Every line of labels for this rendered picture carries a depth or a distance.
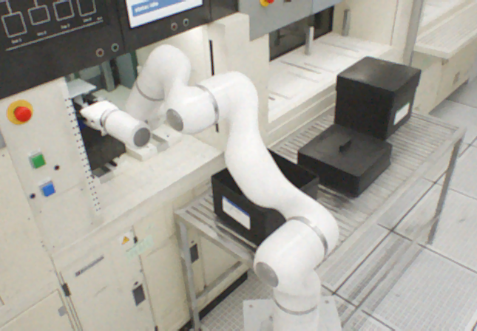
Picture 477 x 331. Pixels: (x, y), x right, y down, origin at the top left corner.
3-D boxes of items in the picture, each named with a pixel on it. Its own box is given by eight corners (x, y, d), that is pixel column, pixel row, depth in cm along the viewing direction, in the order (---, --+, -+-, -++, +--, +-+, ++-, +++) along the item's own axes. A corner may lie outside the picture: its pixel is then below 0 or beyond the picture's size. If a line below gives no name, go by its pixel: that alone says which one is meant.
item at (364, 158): (356, 199, 176) (360, 171, 168) (293, 171, 192) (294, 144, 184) (391, 164, 193) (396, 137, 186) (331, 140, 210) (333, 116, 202)
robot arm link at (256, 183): (283, 281, 109) (322, 244, 118) (316, 278, 99) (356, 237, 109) (173, 100, 106) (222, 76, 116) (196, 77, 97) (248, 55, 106)
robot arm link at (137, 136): (127, 105, 144) (102, 116, 139) (154, 118, 137) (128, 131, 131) (132, 128, 149) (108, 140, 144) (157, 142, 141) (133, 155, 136)
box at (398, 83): (385, 142, 207) (394, 91, 192) (330, 123, 223) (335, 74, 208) (413, 117, 224) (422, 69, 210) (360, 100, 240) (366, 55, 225)
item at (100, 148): (77, 189, 163) (58, 111, 145) (45, 166, 174) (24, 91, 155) (131, 159, 179) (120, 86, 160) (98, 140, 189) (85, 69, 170)
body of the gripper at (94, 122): (101, 137, 144) (82, 125, 150) (128, 124, 150) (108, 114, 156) (96, 116, 140) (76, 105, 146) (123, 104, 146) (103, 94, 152)
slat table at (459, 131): (293, 419, 183) (302, 296, 139) (192, 332, 218) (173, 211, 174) (433, 242, 259) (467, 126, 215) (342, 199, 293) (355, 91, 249)
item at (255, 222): (212, 213, 172) (208, 176, 162) (265, 181, 187) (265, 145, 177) (264, 251, 155) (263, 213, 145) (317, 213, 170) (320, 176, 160)
